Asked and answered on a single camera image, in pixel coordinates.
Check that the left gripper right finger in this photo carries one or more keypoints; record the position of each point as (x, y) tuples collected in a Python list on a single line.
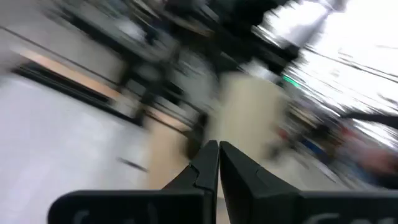
[(248, 189)]

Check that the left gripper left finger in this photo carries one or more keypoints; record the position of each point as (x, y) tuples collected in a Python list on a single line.
[(202, 177)]

